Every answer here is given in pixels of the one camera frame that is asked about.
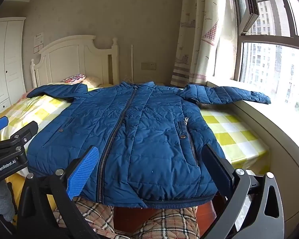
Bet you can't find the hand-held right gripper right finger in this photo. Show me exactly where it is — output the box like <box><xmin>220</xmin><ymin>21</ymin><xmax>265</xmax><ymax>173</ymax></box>
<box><xmin>201</xmin><ymin>144</ymin><xmax>282</xmax><ymax>239</ymax></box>

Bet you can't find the printed cream curtain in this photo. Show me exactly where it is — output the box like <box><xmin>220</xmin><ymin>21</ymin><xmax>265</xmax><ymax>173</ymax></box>
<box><xmin>171</xmin><ymin>0</ymin><xmax>240</xmax><ymax>88</ymax></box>

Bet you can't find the white wall notice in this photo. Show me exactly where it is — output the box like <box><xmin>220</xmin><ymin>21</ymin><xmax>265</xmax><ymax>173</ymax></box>
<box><xmin>33</xmin><ymin>31</ymin><xmax>45</xmax><ymax>53</ymax></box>

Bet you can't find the person's left forearm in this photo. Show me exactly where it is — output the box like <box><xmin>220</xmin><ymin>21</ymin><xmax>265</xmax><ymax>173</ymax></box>
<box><xmin>0</xmin><ymin>179</ymin><xmax>17</xmax><ymax>222</ymax></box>

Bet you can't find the white headboard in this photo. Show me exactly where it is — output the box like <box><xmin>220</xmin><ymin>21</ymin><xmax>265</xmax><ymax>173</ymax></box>
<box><xmin>30</xmin><ymin>35</ymin><xmax>119</xmax><ymax>89</ymax></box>

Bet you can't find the white window sill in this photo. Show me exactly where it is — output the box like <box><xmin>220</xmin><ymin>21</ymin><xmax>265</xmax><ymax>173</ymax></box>
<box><xmin>206</xmin><ymin>79</ymin><xmax>299</xmax><ymax>229</ymax></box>

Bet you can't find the dark framed window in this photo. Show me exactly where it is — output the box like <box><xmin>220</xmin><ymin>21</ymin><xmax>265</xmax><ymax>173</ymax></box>
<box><xmin>227</xmin><ymin>0</ymin><xmax>299</xmax><ymax>120</ymax></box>

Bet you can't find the cream pillow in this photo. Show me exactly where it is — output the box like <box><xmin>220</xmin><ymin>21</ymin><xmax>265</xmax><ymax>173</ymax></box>
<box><xmin>83</xmin><ymin>76</ymin><xmax>103</xmax><ymax>87</ymax></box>

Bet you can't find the person's right leg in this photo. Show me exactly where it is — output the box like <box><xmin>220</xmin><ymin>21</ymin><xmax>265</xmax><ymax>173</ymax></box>
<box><xmin>132</xmin><ymin>205</ymin><xmax>200</xmax><ymax>239</ymax></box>

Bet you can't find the bed with yellow checked sheet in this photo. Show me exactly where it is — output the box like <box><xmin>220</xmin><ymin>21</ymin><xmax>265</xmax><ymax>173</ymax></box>
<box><xmin>0</xmin><ymin>87</ymin><xmax>268</xmax><ymax>165</ymax></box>

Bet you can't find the patterned pink pillow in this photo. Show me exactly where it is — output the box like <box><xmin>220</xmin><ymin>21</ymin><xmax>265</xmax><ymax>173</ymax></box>
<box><xmin>60</xmin><ymin>74</ymin><xmax>87</xmax><ymax>84</ymax></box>

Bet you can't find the white wardrobe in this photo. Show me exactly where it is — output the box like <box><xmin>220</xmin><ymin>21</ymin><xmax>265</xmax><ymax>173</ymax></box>
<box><xmin>0</xmin><ymin>17</ymin><xmax>27</xmax><ymax>120</ymax></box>

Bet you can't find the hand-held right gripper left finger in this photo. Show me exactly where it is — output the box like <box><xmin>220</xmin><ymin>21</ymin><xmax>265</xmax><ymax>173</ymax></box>
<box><xmin>15</xmin><ymin>145</ymin><xmax>108</xmax><ymax>239</ymax></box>

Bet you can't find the thin white pole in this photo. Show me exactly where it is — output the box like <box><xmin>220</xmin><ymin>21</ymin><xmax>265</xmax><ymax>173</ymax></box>
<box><xmin>130</xmin><ymin>45</ymin><xmax>134</xmax><ymax>82</ymax></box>

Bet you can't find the blue puffer jacket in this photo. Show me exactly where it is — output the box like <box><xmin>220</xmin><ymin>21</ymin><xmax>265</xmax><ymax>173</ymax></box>
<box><xmin>26</xmin><ymin>81</ymin><xmax>271</xmax><ymax>209</ymax></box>

